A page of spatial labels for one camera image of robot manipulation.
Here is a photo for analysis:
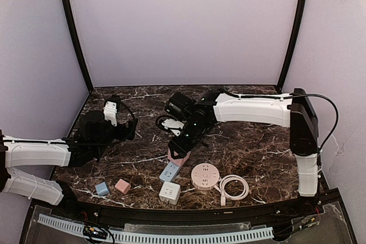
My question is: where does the black frame post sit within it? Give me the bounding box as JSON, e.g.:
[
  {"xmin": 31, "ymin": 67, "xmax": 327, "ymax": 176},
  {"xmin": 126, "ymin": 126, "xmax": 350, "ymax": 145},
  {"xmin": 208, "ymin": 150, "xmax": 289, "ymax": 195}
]
[
  {"xmin": 276, "ymin": 0, "xmax": 306, "ymax": 92},
  {"xmin": 62, "ymin": 0, "xmax": 94, "ymax": 93}
]

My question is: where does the pink cube socket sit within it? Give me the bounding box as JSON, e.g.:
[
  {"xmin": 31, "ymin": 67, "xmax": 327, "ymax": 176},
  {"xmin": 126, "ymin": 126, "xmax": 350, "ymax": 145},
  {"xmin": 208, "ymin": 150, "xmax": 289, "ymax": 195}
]
[{"xmin": 168, "ymin": 149, "xmax": 190, "ymax": 166}]

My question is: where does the small pink plug adapter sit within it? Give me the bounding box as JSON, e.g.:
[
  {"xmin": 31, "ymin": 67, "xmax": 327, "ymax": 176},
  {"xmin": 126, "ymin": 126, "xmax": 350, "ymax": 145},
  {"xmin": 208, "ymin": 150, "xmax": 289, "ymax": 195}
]
[{"xmin": 114, "ymin": 179, "xmax": 131, "ymax": 195}]

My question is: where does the white coiled cable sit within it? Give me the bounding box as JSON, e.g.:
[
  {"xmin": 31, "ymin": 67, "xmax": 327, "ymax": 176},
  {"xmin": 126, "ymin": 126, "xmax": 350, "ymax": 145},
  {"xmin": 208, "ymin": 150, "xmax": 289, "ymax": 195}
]
[{"xmin": 214, "ymin": 174, "xmax": 250, "ymax": 206}]

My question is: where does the light blue power strip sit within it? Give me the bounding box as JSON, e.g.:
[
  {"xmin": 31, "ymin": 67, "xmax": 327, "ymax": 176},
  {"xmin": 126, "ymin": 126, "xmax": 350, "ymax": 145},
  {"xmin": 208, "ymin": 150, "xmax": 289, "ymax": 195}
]
[{"xmin": 159, "ymin": 161, "xmax": 181, "ymax": 182}]

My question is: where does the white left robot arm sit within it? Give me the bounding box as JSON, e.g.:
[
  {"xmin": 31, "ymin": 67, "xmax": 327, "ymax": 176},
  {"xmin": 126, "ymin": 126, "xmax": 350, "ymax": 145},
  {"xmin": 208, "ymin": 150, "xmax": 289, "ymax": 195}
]
[{"xmin": 1, "ymin": 111, "xmax": 138, "ymax": 206}]

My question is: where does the black right frame post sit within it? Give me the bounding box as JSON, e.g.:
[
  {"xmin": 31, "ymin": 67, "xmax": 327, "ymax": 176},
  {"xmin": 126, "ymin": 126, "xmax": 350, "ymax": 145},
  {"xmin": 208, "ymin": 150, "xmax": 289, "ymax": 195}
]
[{"xmin": 276, "ymin": 0, "xmax": 306, "ymax": 92}]

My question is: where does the round pink socket hub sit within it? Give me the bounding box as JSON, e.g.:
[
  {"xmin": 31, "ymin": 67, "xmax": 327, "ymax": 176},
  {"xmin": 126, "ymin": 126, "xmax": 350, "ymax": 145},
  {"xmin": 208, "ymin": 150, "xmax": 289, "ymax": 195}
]
[{"xmin": 191, "ymin": 163, "xmax": 220, "ymax": 191}]

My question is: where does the white slotted cable duct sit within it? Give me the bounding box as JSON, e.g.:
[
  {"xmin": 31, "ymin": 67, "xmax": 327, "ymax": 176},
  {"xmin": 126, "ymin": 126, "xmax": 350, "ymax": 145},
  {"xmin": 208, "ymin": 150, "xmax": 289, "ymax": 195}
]
[{"xmin": 37, "ymin": 214, "xmax": 273, "ymax": 243}]

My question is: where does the white cube socket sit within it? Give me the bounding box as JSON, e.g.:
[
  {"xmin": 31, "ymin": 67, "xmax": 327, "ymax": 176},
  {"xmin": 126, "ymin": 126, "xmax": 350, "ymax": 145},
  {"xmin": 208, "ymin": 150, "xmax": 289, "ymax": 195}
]
[{"xmin": 158, "ymin": 181, "xmax": 181, "ymax": 205}]

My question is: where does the black left frame post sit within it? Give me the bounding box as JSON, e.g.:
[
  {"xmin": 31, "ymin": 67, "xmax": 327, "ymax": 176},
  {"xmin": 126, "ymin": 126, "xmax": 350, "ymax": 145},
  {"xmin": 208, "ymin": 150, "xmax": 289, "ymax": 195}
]
[{"xmin": 62, "ymin": 0, "xmax": 94, "ymax": 93}]

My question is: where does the small blue plug adapter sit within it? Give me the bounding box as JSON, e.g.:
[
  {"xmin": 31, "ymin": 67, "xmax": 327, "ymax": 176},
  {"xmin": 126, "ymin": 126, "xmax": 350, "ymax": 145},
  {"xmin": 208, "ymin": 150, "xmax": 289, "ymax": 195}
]
[{"xmin": 95, "ymin": 182, "xmax": 110, "ymax": 197}]

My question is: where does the black front frame rail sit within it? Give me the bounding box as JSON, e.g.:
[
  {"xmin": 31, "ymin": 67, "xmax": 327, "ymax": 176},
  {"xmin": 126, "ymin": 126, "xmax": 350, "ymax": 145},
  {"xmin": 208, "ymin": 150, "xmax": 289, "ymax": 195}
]
[{"xmin": 34, "ymin": 191, "xmax": 338, "ymax": 227}]

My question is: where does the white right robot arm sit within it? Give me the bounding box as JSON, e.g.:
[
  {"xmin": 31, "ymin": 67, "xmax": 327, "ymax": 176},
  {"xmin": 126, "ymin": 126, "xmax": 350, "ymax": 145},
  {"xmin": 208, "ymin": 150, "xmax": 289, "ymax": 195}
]
[{"xmin": 165, "ymin": 89, "xmax": 323, "ymax": 197}]

